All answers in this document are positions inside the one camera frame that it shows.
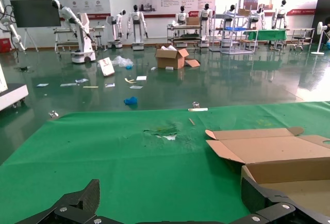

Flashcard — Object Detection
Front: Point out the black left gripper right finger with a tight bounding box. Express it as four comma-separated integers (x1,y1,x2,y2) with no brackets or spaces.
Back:
229,176,330,224

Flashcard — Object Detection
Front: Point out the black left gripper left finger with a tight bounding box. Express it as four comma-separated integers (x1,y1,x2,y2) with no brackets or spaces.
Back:
15,179,122,224

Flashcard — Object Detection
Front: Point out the brown cardboard box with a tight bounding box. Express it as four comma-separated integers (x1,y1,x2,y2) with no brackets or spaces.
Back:
205,127,330,218

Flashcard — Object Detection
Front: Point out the large open cardboard box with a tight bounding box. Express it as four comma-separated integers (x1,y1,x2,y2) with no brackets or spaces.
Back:
155,45,190,70

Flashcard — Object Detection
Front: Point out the red box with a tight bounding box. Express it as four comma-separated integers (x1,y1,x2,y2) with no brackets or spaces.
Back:
0,39,12,54

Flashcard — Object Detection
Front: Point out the green table cloth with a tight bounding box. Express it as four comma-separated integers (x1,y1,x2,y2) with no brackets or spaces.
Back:
0,101,330,224

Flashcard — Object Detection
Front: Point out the blue glove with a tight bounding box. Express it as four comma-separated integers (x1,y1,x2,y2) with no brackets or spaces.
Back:
123,96,139,106

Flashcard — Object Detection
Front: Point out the white wheeled cart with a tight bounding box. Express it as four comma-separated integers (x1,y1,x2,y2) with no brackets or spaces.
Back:
0,62,29,112

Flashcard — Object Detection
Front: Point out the white carton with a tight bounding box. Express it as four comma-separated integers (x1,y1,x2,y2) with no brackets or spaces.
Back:
97,56,116,77

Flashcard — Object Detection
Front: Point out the clear plastic bag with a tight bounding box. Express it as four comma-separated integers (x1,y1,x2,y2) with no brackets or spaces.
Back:
111,55,135,68

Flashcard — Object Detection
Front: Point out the metal shelf rack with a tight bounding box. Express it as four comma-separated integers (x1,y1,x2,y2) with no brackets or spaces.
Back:
209,9,259,55

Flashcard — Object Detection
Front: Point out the bending white humanoid robot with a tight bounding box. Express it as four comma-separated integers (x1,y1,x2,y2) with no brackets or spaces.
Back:
51,0,97,64

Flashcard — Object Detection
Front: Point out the green covered table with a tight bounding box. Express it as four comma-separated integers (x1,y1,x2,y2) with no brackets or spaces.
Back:
243,28,288,42

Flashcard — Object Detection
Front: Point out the black stool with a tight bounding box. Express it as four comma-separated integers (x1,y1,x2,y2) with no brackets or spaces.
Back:
292,36,305,52

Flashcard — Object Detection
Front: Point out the blue plastic tray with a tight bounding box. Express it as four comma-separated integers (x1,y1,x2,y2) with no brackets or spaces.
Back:
222,26,248,32

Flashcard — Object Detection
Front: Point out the white work table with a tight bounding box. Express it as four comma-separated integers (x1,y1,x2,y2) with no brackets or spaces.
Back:
283,27,316,46

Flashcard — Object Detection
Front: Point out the white standing fan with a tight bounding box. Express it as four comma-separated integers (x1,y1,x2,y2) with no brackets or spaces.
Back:
310,21,326,56

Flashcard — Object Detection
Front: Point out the metal trolley cart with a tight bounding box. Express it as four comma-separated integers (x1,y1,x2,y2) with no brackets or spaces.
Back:
167,23,203,49

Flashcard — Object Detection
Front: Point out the black screen on stand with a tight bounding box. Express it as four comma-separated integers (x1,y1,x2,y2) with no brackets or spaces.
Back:
10,0,62,53

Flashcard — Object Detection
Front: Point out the black panel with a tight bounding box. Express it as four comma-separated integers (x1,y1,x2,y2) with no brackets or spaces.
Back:
311,0,330,38

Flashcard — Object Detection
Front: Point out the metal frame table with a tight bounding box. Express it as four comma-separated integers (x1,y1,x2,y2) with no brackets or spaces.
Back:
53,24,106,53

